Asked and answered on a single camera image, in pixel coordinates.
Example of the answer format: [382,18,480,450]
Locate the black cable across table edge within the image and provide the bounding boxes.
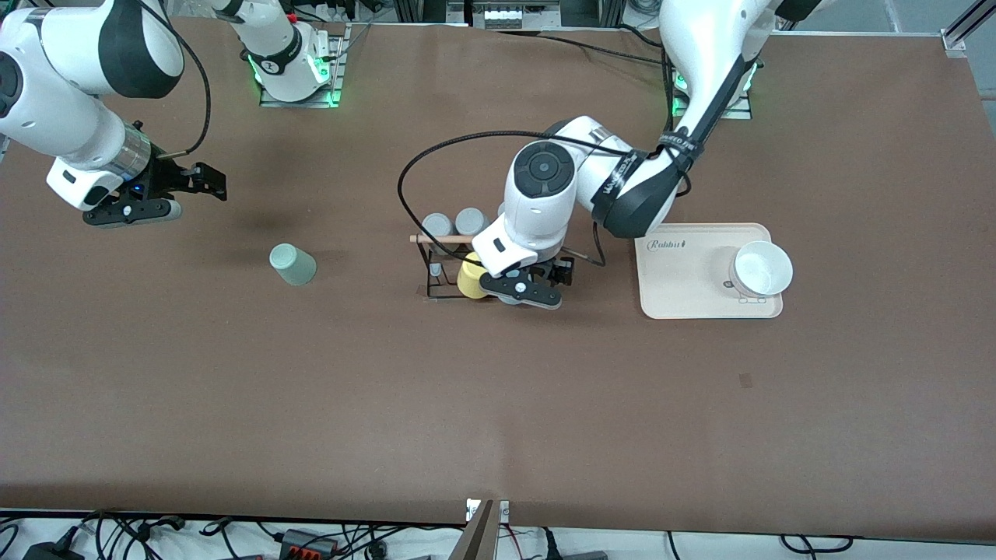
[498,30,672,68]

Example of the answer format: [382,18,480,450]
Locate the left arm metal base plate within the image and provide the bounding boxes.
[671,66,754,120]

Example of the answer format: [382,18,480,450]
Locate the yellow cup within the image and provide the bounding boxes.
[458,251,493,300]

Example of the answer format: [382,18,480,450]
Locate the black power adapter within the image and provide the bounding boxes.
[22,541,85,560]

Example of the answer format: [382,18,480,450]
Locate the aluminium frame profile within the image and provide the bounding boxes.
[940,0,996,57]

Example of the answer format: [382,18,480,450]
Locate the black connector block red clips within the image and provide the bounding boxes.
[279,529,341,558]

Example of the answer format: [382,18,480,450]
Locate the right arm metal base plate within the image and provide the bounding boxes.
[259,23,348,108]

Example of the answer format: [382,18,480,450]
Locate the black wire cup rack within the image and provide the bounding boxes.
[410,232,485,303]

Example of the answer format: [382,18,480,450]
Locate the grey post with white brackets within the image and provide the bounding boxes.
[447,498,511,560]

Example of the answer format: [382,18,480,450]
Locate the pale green cup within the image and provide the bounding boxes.
[269,243,317,286]

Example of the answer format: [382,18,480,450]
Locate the beige rectangular tray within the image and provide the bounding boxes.
[634,223,784,320]

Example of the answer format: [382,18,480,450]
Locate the white bowl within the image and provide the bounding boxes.
[728,241,794,300]

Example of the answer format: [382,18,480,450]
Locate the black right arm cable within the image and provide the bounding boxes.
[136,0,213,157]

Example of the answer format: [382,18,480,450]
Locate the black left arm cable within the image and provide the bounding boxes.
[397,130,664,270]

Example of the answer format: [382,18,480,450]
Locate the black looped floor cable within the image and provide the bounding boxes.
[780,534,854,554]

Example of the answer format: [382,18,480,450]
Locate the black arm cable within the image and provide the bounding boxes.
[397,130,664,270]
[136,0,213,157]

